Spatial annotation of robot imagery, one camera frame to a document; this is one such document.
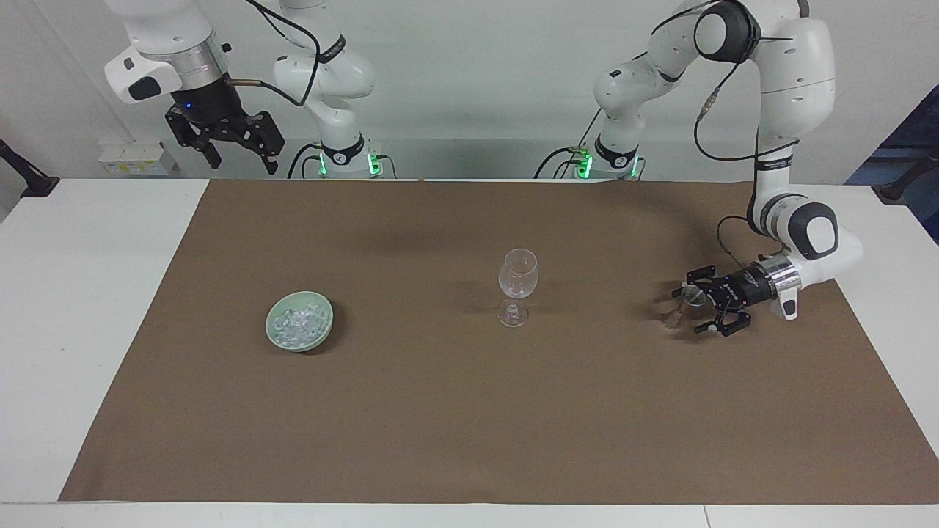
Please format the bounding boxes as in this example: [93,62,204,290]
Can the white box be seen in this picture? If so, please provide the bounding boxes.
[98,142,178,177]

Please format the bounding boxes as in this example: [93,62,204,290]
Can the clear wine glass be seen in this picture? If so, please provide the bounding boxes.
[497,248,540,329]

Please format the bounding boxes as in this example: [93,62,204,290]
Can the black stand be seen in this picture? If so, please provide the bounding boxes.
[0,139,61,199]
[878,145,939,204]

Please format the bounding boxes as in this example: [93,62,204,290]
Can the small clear glass cup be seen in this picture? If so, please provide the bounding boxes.
[662,285,708,331]

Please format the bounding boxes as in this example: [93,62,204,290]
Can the pale green bowl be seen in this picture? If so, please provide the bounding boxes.
[265,290,335,353]

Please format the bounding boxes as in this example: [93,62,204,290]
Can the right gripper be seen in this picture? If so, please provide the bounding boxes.
[164,76,286,176]

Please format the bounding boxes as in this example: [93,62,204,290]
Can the clear ice cubes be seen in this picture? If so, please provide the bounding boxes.
[270,304,329,344]

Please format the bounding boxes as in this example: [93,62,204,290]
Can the black cable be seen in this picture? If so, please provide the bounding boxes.
[533,109,605,180]
[222,0,323,108]
[651,0,801,271]
[286,142,324,180]

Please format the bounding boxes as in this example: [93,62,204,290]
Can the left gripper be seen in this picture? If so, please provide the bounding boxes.
[684,265,778,337]

